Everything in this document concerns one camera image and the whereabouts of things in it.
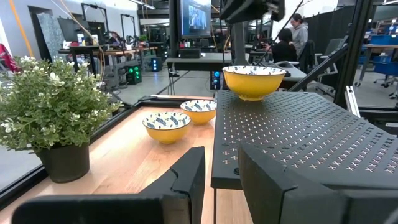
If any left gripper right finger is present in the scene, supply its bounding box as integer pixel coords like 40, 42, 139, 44
238, 142, 398, 224

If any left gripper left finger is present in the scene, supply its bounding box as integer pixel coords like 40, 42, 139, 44
11, 146, 206, 224

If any yellow patterned mini bowl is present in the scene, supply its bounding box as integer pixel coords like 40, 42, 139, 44
142, 111, 192, 145
222, 65, 287, 102
180, 99, 218, 126

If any black computer monitor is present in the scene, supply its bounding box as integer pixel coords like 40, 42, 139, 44
169, 0, 213, 40

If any person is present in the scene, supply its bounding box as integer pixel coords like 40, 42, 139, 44
107, 30, 124, 46
289, 12, 309, 58
267, 27, 299, 63

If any grey desk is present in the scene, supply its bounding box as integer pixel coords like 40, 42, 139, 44
165, 52, 308, 82

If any black box device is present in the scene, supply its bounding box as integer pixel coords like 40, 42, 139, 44
179, 48, 202, 60

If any black perforated metal shelf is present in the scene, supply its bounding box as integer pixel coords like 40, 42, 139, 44
210, 90, 398, 224

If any computer with blue lights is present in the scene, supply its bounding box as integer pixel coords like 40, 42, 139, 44
150, 57, 163, 73
210, 70, 224, 91

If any black partition panel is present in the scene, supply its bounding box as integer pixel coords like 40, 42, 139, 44
306, 6, 355, 54

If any grey office chair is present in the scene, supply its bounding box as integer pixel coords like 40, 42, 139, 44
315, 37, 345, 94

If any computer with green lights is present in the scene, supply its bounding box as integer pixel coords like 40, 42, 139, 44
126, 64, 143, 86

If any silver aluminium bar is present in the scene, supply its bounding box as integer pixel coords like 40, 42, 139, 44
344, 85, 361, 118

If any artificial plant in black pot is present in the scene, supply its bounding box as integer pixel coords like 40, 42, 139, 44
0, 55, 124, 184

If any wooden top workbench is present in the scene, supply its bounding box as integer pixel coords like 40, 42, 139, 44
58, 45, 159, 90

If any blue storage bin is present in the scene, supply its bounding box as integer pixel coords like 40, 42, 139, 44
369, 34, 398, 46

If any blue office chair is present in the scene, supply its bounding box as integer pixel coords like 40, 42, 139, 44
373, 55, 398, 88

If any red cloth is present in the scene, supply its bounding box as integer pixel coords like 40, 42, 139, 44
0, 43, 20, 74

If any yellow hanging cable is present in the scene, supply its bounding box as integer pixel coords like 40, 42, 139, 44
58, 0, 106, 82

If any thick yellow strap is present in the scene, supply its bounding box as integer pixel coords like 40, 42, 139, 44
8, 0, 34, 57

